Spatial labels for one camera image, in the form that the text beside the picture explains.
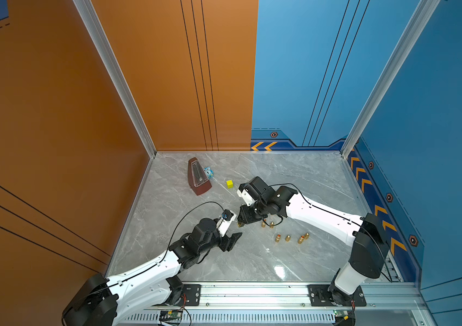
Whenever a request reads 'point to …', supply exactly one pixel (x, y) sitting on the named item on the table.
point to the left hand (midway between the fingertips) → (235, 225)
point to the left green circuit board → (175, 314)
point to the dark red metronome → (197, 177)
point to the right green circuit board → (340, 313)
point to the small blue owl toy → (208, 172)
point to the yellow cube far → (229, 184)
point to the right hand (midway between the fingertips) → (240, 218)
